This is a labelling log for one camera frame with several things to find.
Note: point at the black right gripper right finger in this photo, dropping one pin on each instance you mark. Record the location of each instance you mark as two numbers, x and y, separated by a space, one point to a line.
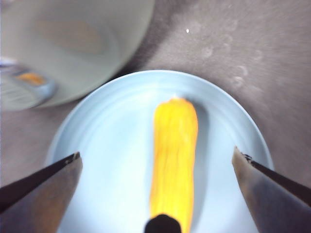
272 201

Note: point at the pale green electric steamer pot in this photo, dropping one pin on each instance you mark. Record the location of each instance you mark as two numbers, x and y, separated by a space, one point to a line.
73 36

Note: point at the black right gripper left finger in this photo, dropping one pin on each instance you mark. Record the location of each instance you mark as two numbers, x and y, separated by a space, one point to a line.
41 199

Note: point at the black rounded stub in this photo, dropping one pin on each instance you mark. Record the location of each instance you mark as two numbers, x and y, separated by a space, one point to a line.
162 224

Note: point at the yellow corn cob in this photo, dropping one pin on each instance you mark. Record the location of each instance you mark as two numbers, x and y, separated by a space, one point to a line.
175 157

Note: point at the blue round plate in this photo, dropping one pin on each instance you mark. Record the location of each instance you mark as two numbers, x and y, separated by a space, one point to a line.
109 145

